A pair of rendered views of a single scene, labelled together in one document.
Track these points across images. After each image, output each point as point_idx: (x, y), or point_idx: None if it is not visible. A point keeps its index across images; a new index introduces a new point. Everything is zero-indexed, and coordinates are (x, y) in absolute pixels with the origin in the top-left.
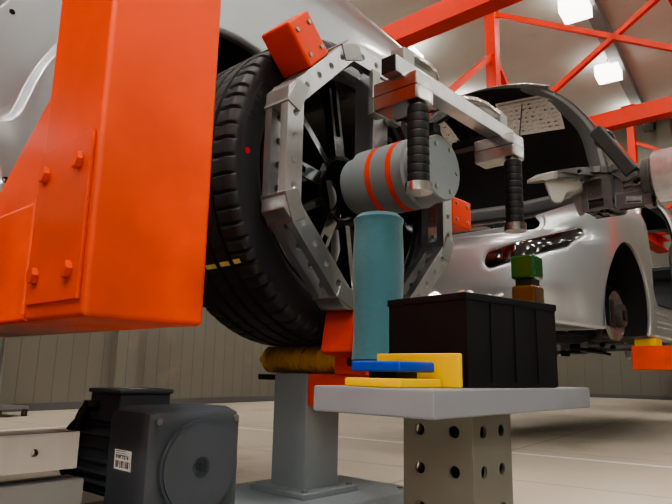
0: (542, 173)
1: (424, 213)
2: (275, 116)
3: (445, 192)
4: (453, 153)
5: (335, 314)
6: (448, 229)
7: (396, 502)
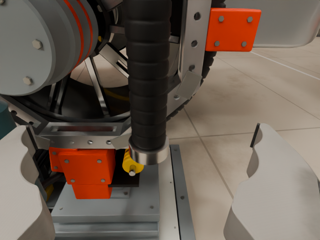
0: (0, 140)
1: (181, 33)
2: None
3: (15, 84)
4: (16, 1)
5: None
6: (194, 61)
7: (137, 217)
